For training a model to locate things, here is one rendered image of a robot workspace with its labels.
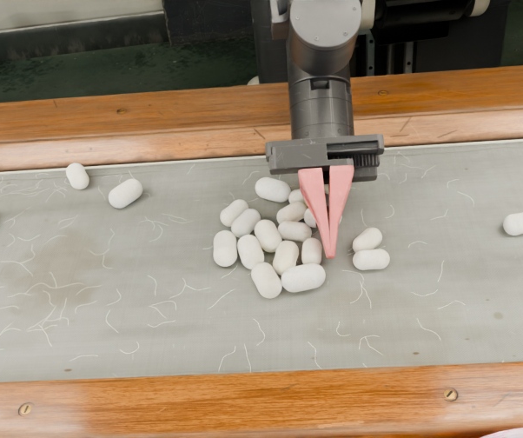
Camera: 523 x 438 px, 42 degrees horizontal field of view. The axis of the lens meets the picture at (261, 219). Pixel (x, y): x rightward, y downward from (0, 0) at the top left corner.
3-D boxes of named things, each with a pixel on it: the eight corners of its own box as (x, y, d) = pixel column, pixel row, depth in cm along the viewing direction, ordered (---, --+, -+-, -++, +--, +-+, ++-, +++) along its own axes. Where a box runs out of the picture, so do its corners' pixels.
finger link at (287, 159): (360, 250, 56) (352, 141, 58) (274, 255, 57) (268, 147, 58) (355, 261, 63) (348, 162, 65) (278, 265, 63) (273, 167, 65)
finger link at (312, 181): (390, 248, 56) (380, 139, 58) (302, 254, 56) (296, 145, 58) (382, 259, 63) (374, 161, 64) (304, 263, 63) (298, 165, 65)
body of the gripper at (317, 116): (386, 154, 58) (379, 71, 59) (265, 162, 58) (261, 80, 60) (379, 173, 64) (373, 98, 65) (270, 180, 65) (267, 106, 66)
